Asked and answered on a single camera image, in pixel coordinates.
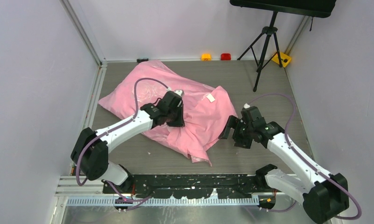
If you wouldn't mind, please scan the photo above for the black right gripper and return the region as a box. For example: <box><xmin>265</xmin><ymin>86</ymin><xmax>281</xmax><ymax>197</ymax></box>
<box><xmin>219</xmin><ymin>115</ymin><xmax>254</xmax><ymax>149</ymax></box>

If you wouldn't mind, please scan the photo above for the pink floral pillowcase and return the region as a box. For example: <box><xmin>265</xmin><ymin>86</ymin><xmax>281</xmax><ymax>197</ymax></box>
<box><xmin>98</xmin><ymin>60</ymin><xmax>236</xmax><ymax>162</ymax></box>

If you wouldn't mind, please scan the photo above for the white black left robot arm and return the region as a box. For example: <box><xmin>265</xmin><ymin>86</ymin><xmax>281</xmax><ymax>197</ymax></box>
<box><xmin>70</xmin><ymin>90</ymin><xmax>185</xmax><ymax>193</ymax></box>

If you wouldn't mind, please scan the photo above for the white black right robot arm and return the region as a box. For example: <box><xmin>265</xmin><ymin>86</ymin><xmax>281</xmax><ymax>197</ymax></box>
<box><xmin>218</xmin><ymin>105</ymin><xmax>349</xmax><ymax>224</ymax></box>

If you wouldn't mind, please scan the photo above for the orange block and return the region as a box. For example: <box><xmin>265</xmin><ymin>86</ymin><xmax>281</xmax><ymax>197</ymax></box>
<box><xmin>201</xmin><ymin>53</ymin><xmax>212</xmax><ymax>61</ymax></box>

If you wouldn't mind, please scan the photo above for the red block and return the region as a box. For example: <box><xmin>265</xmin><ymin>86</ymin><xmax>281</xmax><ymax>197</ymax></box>
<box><xmin>220</xmin><ymin>53</ymin><xmax>232</xmax><ymax>61</ymax></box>

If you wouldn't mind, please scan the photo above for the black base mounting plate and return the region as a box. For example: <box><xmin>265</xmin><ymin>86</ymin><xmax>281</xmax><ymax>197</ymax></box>
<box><xmin>115</xmin><ymin>174</ymin><xmax>280</xmax><ymax>199</ymax></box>

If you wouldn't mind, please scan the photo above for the black tripod stand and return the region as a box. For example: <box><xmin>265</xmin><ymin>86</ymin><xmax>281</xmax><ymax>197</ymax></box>
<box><xmin>237</xmin><ymin>11</ymin><xmax>283</xmax><ymax>92</ymax></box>

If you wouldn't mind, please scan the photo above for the black panel on tripod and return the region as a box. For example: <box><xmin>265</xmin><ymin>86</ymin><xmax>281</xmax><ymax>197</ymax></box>
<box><xmin>229</xmin><ymin>0</ymin><xmax>336</xmax><ymax>18</ymax></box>

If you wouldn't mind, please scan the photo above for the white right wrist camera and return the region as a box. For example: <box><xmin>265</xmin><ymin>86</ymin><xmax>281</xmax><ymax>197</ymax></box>
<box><xmin>243</xmin><ymin>103</ymin><xmax>250</xmax><ymax>109</ymax></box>

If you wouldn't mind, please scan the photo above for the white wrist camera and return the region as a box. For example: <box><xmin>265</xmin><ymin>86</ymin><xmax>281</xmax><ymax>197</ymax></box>
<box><xmin>173</xmin><ymin>90</ymin><xmax>184</xmax><ymax>97</ymax></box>
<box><xmin>243</xmin><ymin>103</ymin><xmax>250</xmax><ymax>109</ymax></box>

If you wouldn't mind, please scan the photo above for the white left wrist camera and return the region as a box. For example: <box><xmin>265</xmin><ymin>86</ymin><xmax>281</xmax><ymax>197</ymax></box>
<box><xmin>173</xmin><ymin>90</ymin><xmax>184</xmax><ymax>97</ymax></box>

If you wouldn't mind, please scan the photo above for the small black wall device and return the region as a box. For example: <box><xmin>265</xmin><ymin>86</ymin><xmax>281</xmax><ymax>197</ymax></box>
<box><xmin>136</xmin><ymin>58</ymin><xmax>149</xmax><ymax>63</ymax></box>

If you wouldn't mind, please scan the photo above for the yellow corner bracket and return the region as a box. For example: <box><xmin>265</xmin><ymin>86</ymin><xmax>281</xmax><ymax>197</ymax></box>
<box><xmin>271</xmin><ymin>52</ymin><xmax>292</xmax><ymax>68</ymax></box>

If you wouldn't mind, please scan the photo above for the aluminium frame rail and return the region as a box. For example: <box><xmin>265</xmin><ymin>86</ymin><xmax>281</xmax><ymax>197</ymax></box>
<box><xmin>55</xmin><ymin>176</ymin><xmax>275</xmax><ymax>210</ymax></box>

